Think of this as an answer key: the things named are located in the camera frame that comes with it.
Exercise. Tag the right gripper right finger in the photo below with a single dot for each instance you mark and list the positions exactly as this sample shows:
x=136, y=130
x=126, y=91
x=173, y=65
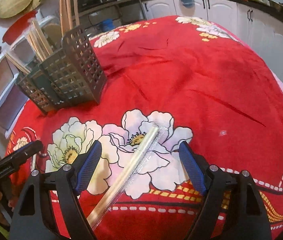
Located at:
x=246, y=216

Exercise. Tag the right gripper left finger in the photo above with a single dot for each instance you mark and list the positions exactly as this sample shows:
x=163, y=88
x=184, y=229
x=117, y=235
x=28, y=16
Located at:
x=33, y=217

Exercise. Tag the left white drawer tower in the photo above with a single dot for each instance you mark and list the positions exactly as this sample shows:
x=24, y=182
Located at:
x=12, y=100

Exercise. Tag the white drawer tower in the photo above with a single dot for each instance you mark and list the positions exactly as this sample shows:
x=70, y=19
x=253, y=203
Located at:
x=29, y=45
x=12, y=100

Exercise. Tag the grey perforated utensil caddy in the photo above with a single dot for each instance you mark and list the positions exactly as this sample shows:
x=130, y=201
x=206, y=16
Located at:
x=70, y=76

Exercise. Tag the right white drawer tower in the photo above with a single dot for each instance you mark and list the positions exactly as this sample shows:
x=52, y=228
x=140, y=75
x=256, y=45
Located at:
x=29, y=45

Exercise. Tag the red plastic basin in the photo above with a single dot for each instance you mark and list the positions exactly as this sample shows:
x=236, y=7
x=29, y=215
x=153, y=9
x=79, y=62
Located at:
x=14, y=31

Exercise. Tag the red floral tablecloth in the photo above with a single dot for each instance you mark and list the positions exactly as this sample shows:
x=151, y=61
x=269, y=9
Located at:
x=200, y=82

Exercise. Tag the white lower cabinets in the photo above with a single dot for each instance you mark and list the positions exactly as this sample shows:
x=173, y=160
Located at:
x=262, y=32

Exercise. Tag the steel pot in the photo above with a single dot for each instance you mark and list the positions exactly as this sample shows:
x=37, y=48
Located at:
x=275, y=5

